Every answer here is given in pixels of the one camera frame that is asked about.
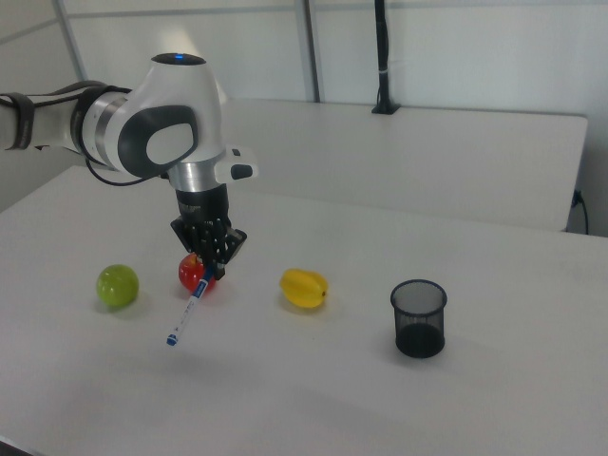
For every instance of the yellow plastic starfruit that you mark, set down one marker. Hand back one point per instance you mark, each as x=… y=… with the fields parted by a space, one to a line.
x=304 y=289

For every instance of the blue white marker pen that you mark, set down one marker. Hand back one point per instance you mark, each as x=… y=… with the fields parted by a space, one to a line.
x=190 y=306

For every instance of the black camera pole with base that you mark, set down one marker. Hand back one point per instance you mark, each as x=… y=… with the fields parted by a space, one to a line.
x=382 y=47

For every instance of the red plastic apple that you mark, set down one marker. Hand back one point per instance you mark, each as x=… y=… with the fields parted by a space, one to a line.
x=189 y=276

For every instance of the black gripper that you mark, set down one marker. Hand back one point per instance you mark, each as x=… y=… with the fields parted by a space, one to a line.
x=204 y=209

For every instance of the black mesh pen cup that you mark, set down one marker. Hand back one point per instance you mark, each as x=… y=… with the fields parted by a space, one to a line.
x=420 y=339

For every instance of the green plastic apple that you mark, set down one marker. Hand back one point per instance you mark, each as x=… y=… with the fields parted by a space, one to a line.
x=118 y=285

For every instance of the grey metal partition post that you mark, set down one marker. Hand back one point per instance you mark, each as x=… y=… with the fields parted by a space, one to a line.
x=71 y=43
x=311 y=47

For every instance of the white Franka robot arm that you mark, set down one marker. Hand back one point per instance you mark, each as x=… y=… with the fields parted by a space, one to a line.
x=180 y=95

